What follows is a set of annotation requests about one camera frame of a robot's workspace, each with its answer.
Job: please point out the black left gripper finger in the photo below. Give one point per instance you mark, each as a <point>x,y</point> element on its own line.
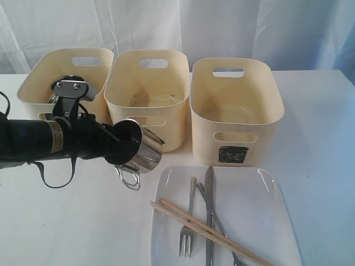
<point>122,131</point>
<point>124,149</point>

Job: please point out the stainless steel bowl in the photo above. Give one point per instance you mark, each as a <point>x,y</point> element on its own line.
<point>53,99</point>

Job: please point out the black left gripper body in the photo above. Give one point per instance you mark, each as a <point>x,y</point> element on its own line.
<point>84,138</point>

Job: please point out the cream bin with square mark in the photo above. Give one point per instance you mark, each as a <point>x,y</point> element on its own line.
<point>235,110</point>

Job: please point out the steel table knife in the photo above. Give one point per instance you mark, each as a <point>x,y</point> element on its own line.
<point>209,194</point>

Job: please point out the wooden chopstick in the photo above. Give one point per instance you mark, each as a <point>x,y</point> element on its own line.
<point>177,217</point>
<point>194,217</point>

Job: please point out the steel mug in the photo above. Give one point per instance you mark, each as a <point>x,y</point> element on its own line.
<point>67,77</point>
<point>148,156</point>

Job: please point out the cream bin with circle mark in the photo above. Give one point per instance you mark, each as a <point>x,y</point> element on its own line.
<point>92,64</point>

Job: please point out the lower wooden chopstick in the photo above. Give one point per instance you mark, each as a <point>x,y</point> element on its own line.
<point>177,217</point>

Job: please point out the upper wooden chopstick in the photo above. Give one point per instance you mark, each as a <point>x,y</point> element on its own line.
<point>194,217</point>

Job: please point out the cream bin with triangle mark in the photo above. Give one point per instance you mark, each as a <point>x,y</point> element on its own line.
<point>151,87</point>

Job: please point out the white backdrop curtain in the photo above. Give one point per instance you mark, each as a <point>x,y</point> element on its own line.
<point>286,35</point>

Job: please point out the white rectangular plate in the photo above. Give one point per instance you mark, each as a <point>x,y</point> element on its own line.
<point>251,208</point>

